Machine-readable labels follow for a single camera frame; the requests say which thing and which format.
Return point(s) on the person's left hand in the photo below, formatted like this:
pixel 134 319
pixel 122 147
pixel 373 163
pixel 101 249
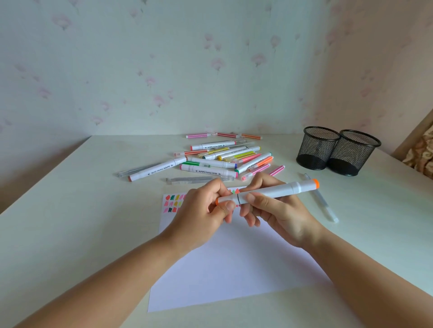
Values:
pixel 194 219

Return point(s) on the person's right hand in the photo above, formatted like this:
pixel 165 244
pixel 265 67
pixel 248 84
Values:
pixel 287 219

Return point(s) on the person's right thumb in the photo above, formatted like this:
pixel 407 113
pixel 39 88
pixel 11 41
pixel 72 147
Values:
pixel 253 202

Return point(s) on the person's left thumb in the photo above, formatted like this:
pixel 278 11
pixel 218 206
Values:
pixel 225 209

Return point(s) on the orange-capped white marker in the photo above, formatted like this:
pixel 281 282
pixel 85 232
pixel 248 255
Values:
pixel 291 190

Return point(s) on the person's right forearm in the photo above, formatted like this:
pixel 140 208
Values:
pixel 365 280

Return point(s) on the person's left forearm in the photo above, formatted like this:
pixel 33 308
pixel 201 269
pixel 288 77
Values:
pixel 101 284

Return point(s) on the pile of thick white markers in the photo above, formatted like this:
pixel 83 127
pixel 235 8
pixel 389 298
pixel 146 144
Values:
pixel 209 171

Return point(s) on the clear plastic pen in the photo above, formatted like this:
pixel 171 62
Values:
pixel 189 180
pixel 135 171
pixel 323 201

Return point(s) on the white paper with colour swatches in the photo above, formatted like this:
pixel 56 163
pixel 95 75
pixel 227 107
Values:
pixel 236 263

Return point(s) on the scattered thin striped felt pens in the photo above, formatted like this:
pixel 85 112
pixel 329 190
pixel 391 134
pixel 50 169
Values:
pixel 199 135

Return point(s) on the black mesh pen holder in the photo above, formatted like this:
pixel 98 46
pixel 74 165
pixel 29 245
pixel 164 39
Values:
pixel 316 148
pixel 355 155

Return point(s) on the brown patterned upholstered furniture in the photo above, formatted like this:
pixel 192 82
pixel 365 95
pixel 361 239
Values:
pixel 421 145

